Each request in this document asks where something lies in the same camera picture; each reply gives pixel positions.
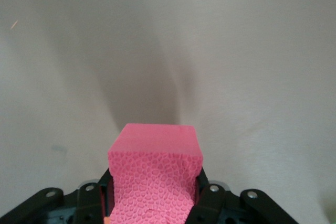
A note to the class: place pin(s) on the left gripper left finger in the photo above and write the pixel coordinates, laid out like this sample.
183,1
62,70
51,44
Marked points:
86,203

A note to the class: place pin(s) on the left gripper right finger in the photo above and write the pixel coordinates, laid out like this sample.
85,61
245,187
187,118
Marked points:
215,203

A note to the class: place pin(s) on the orange foam cube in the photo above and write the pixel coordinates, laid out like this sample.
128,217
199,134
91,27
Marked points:
106,221

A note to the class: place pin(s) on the red foam cube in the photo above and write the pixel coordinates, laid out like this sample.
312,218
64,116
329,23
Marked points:
155,155

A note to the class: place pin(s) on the brown table mat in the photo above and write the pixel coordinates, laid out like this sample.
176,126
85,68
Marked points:
78,51

